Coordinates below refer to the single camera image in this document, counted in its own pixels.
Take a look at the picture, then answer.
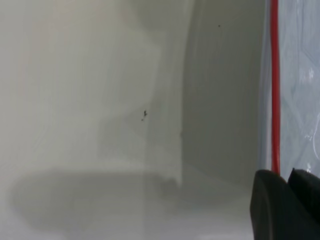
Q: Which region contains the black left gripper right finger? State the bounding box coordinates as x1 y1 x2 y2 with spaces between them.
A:
286 167 320 216

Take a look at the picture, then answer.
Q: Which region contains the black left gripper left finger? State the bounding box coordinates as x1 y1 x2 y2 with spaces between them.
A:
249 169 320 240

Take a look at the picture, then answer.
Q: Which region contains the clear plastic zip bag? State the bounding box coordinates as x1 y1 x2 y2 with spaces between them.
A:
258 0 320 176

